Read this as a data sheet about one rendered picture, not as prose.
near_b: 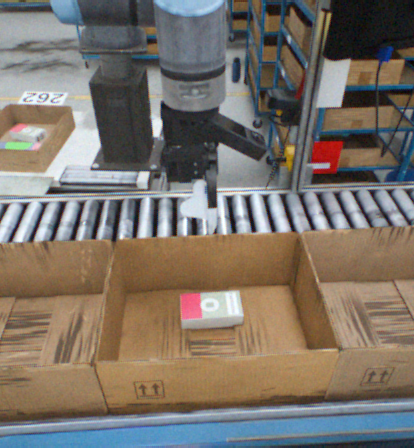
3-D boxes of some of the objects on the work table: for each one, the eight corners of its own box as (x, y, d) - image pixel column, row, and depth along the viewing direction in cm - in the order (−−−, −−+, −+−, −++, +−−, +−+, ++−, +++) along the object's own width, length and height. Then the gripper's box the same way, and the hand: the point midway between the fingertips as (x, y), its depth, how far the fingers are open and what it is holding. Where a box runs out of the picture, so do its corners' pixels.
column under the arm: (105, 137, 182) (91, 59, 161) (165, 138, 181) (159, 60, 160) (90, 170, 162) (71, 86, 141) (157, 172, 162) (149, 87, 140)
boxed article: (22, 131, 185) (20, 123, 183) (47, 136, 182) (45, 129, 179) (11, 138, 180) (8, 131, 178) (36, 144, 177) (34, 136, 174)
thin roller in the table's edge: (135, 185, 158) (135, 181, 157) (61, 184, 159) (60, 179, 157) (136, 182, 159) (136, 178, 158) (63, 181, 160) (62, 176, 159)
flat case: (0, 144, 173) (-2, 141, 172) (45, 146, 172) (44, 143, 171) (-16, 162, 163) (-18, 158, 162) (32, 164, 162) (31, 160, 161)
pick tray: (76, 126, 190) (72, 105, 183) (45, 173, 160) (37, 150, 154) (14, 124, 191) (7, 103, 185) (-29, 170, 162) (-39, 147, 156)
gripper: (161, 81, 67) (172, 187, 81) (158, 131, 55) (171, 247, 68) (215, 78, 68) (217, 185, 81) (224, 127, 55) (224, 244, 68)
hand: (212, 209), depth 74 cm, fingers open, 10 cm apart
